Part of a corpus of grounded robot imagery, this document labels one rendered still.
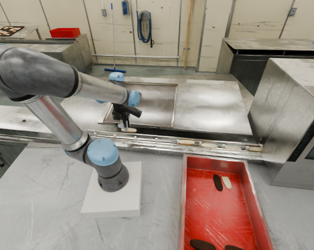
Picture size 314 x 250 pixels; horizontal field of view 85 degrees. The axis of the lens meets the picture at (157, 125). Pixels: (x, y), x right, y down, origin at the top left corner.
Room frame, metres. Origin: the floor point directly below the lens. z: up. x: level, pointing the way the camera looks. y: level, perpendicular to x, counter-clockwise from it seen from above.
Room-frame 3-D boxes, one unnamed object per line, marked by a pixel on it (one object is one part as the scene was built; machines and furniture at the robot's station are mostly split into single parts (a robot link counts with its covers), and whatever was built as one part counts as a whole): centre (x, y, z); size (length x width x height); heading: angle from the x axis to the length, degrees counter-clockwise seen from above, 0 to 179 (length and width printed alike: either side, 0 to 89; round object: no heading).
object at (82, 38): (4.23, 1.96, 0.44); 0.70 x 0.55 x 0.87; 81
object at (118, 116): (0.85, 0.21, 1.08); 0.09 x 0.08 x 0.12; 81
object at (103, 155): (0.51, 0.23, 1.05); 0.13 x 0.12 x 0.14; 62
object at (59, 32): (4.23, 1.96, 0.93); 0.51 x 0.36 x 0.13; 85
